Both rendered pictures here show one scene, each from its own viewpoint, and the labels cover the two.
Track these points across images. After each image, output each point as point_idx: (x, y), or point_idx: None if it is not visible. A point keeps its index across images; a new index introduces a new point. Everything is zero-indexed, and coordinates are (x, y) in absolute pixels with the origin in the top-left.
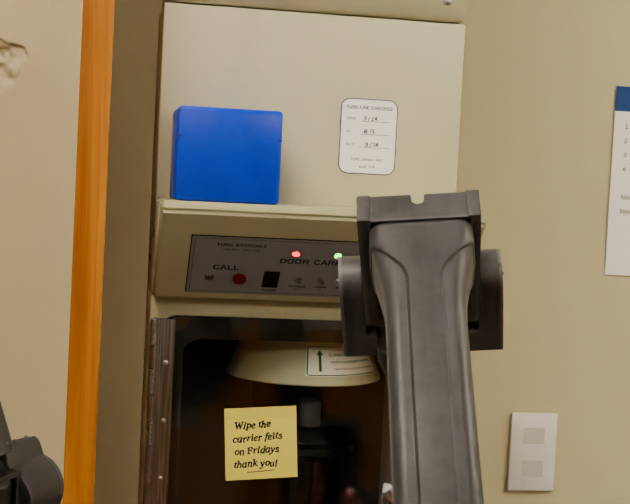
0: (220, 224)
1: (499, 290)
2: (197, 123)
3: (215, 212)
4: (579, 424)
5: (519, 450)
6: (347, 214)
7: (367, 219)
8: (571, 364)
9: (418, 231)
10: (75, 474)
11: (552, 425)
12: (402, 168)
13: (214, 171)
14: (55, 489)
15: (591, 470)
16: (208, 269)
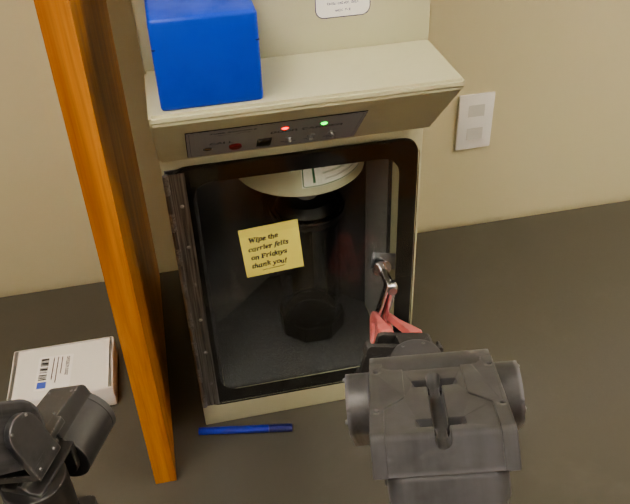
0: (210, 125)
1: (520, 422)
2: (169, 36)
3: (203, 119)
4: (511, 96)
5: (465, 122)
6: (331, 100)
7: (385, 477)
8: (508, 52)
9: (447, 491)
10: (125, 322)
11: (491, 101)
12: (377, 5)
13: (195, 80)
14: (107, 424)
15: (518, 127)
16: (205, 146)
